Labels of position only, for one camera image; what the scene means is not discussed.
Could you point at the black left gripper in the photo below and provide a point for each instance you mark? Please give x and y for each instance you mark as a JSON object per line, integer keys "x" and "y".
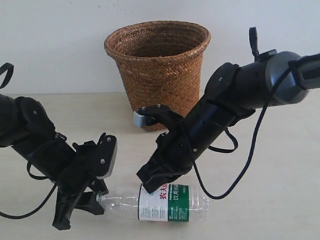
{"x": 70, "y": 170}

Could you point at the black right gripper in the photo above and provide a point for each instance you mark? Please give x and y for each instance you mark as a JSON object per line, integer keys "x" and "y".
{"x": 172, "y": 158}

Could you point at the clear plastic water bottle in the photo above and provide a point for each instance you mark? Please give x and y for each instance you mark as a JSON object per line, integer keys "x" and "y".
{"x": 177, "y": 203}

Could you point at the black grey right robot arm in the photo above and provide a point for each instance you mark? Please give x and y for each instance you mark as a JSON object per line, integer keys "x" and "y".
{"x": 233, "y": 93}

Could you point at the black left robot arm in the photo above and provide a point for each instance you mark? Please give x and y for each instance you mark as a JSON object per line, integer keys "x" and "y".
{"x": 27, "y": 129}

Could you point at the brown woven wicker basket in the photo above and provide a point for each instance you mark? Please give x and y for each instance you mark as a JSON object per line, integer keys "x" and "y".
{"x": 160, "y": 62}

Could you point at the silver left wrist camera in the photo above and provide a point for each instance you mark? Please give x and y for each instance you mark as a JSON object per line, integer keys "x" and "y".
{"x": 107, "y": 153}

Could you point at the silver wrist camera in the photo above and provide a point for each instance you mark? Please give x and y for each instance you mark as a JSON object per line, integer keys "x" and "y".
{"x": 148, "y": 116}
{"x": 107, "y": 153}

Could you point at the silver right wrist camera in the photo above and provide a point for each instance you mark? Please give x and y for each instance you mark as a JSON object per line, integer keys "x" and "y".
{"x": 148, "y": 116}

